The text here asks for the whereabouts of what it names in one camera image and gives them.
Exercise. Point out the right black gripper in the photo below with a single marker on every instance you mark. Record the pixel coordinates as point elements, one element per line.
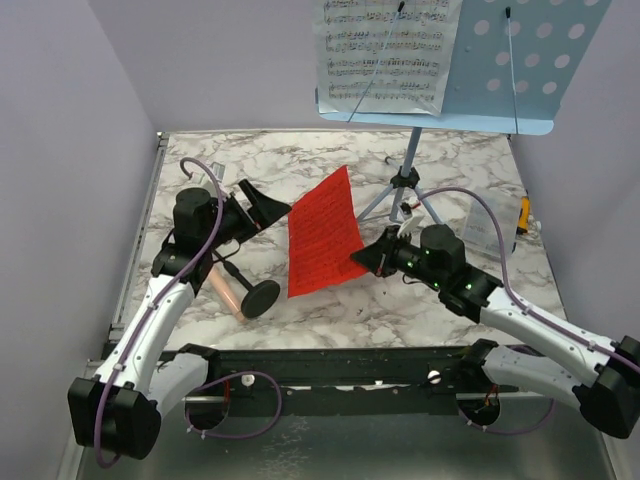
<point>386,253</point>

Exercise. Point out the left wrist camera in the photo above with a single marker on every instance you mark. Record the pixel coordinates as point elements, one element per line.
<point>218,170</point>

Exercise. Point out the pink microphone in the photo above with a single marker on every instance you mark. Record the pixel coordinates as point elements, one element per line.
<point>226,294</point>

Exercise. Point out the sheet music red folder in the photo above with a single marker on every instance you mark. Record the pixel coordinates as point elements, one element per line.
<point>383,57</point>

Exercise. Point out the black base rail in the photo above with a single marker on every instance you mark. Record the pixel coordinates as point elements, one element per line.
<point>336,382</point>

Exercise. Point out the clear plastic box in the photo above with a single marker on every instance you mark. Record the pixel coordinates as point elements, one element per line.
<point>479,232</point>

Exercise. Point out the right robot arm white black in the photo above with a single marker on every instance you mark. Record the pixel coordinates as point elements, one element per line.
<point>592,373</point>

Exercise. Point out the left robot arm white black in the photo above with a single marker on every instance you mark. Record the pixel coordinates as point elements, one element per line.
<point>120,408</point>

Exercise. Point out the yellow blue tool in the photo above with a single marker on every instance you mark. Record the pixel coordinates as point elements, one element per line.
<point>523,219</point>

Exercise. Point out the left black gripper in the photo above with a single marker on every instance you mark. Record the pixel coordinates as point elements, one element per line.
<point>263,211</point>

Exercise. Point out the light blue music stand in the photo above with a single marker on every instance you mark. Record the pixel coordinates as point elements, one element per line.
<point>511,66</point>

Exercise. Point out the black microphone stand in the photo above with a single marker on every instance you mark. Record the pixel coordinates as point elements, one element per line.
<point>259,297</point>

